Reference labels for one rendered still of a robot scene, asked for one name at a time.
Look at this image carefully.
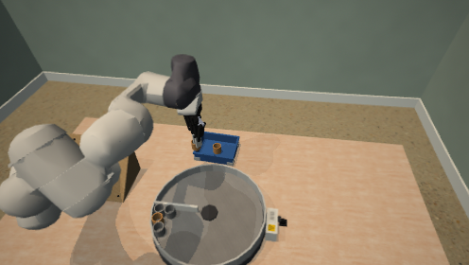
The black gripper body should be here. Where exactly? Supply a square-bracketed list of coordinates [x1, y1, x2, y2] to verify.
[189, 104, 202, 124]

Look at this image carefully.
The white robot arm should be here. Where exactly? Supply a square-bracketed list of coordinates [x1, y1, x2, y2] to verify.
[0, 54, 202, 230]

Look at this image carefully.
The blue crate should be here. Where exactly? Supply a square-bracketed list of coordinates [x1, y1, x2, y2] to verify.
[193, 132, 240, 167]

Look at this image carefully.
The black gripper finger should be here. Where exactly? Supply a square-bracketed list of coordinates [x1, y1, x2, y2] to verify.
[183, 115, 196, 145]
[190, 116, 206, 148]

